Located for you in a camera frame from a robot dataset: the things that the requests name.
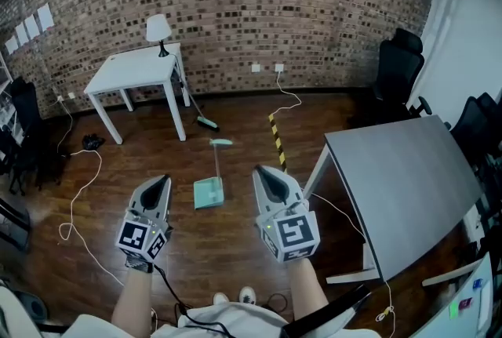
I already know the black striped wristband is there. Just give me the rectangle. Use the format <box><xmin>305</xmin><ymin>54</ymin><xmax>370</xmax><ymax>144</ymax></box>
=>
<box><xmin>125</xmin><ymin>253</ymin><xmax>155</xmax><ymax>274</ymax></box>

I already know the yellow black floor tape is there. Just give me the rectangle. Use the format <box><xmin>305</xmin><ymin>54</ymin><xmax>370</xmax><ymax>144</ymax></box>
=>
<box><xmin>267</xmin><ymin>112</ymin><xmax>289</xmax><ymax>175</ymax></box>

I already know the white square table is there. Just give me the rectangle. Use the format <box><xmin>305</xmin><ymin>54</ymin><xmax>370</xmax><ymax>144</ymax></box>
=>
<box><xmin>82</xmin><ymin>42</ymin><xmax>188</xmax><ymax>146</ymax></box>

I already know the person's left forearm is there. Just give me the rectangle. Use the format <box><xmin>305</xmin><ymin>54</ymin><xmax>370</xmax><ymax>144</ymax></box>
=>
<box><xmin>111</xmin><ymin>269</ymin><xmax>156</xmax><ymax>336</ymax></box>

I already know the person's right forearm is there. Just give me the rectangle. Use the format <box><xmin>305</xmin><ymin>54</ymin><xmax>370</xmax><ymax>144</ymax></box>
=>
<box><xmin>287</xmin><ymin>259</ymin><xmax>331</xmax><ymax>325</ymax></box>

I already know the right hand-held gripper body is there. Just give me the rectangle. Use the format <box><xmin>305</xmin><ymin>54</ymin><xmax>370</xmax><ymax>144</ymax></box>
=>
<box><xmin>254</xmin><ymin>198</ymin><xmax>321</xmax><ymax>264</ymax></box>

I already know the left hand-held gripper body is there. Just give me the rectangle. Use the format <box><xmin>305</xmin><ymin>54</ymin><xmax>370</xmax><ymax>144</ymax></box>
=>
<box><xmin>115</xmin><ymin>208</ymin><xmax>174</xmax><ymax>263</ymax></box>

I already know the black high-back office chair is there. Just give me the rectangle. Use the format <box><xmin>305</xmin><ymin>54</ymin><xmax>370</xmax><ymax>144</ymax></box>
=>
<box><xmin>371</xmin><ymin>27</ymin><xmax>433</xmax><ymax>122</ymax></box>

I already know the white metal shelf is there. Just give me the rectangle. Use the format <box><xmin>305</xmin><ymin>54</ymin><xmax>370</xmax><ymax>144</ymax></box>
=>
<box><xmin>0</xmin><ymin>49</ymin><xmax>17</xmax><ymax>142</ymax></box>

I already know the black bag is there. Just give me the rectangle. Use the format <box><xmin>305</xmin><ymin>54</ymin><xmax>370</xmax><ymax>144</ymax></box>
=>
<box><xmin>81</xmin><ymin>133</ymin><xmax>107</xmax><ymax>152</ymax></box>

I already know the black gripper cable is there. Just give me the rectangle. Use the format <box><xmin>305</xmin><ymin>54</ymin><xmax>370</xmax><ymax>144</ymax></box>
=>
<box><xmin>151</xmin><ymin>263</ymin><xmax>237</xmax><ymax>338</ymax></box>

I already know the short white power cable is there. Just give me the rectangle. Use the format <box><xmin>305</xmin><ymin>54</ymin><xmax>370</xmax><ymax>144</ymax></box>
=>
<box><xmin>268</xmin><ymin>71</ymin><xmax>304</xmax><ymax>120</ymax></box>

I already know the teal broom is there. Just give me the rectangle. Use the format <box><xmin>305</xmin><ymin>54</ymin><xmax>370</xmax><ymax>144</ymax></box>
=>
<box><xmin>181</xmin><ymin>80</ymin><xmax>221</xmax><ymax>133</ymax></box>

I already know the long white floor cable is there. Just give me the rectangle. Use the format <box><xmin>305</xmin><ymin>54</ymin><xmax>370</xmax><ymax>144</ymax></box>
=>
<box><xmin>57</xmin><ymin>96</ymin><xmax>127</xmax><ymax>287</ymax></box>

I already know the black strap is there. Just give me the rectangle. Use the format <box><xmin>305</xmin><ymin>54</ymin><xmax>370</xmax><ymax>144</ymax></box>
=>
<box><xmin>279</xmin><ymin>282</ymin><xmax>372</xmax><ymax>338</ymax></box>

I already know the grey desk with white legs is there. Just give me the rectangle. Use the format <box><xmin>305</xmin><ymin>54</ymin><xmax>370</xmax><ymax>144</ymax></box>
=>
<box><xmin>301</xmin><ymin>114</ymin><xmax>485</xmax><ymax>286</ymax></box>

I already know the teal long-handled dustpan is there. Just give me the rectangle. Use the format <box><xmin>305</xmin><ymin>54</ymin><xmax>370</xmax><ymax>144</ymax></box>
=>
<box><xmin>192</xmin><ymin>137</ymin><xmax>235</xmax><ymax>211</ymax></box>

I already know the white table lamp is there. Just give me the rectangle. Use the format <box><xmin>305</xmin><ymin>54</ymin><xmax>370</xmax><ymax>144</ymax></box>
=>
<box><xmin>145</xmin><ymin>13</ymin><xmax>173</xmax><ymax>59</ymax></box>

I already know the thin white gripper cable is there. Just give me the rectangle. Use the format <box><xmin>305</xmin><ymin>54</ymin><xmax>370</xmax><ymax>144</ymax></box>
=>
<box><xmin>308</xmin><ymin>191</ymin><xmax>396</xmax><ymax>332</ymax></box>

